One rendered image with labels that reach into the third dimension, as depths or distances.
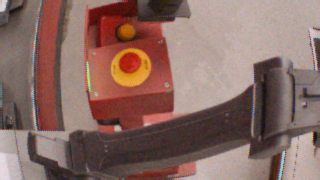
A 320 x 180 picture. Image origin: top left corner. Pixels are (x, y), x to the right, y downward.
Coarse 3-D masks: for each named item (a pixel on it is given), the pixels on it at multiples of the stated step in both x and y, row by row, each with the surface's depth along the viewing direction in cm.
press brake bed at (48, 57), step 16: (48, 0) 181; (64, 0) 253; (48, 16) 187; (64, 16) 254; (48, 32) 192; (48, 48) 195; (48, 64) 196; (48, 80) 196; (48, 96) 193; (48, 112) 188; (48, 128) 181; (64, 128) 241
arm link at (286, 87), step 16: (272, 80) 82; (288, 80) 81; (304, 80) 81; (272, 96) 82; (288, 96) 81; (304, 96) 82; (272, 112) 81; (288, 112) 80; (304, 112) 80; (272, 128) 81; (288, 128) 79; (304, 128) 80
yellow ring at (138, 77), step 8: (120, 56) 166; (144, 56) 166; (112, 64) 166; (144, 64) 166; (112, 72) 165; (120, 72) 165; (136, 72) 165; (144, 72) 165; (120, 80) 165; (128, 80) 165; (136, 80) 165
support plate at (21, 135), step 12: (0, 132) 138; (12, 132) 138; (24, 132) 138; (36, 132) 139; (48, 132) 139; (60, 132) 139; (0, 144) 137; (12, 144) 137; (24, 144) 137; (24, 156) 137; (24, 168) 136; (36, 168) 136
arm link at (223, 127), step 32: (256, 64) 87; (288, 64) 83; (256, 96) 85; (160, 128) 97; (192, 128) 92; (224, 128) 88; (256, 128) 85; (96, 160) 105; (128, 160) 100; (160, 160) 97; (192, 160) 97
